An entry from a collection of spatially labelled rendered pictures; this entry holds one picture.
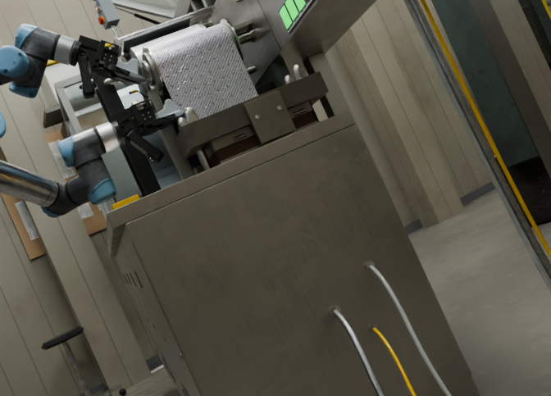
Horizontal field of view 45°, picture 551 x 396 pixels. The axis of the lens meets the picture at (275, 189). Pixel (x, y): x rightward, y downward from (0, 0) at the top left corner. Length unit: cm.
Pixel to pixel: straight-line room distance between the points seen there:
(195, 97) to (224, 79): 10
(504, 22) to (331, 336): 82
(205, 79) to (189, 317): 70
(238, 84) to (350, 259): 62
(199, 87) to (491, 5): 89
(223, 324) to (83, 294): 338
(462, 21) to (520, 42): 266
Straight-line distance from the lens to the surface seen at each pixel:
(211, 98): 191
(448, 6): 406
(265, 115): 170
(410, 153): 596
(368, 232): 170
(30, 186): 181
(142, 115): 186
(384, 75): 605
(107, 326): 494
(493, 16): 136
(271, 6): 185
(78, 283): 493
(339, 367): 168
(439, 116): 660
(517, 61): 135
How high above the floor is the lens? 76
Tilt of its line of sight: 1 degrees up
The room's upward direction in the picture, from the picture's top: 24 degrees counter-clockwise
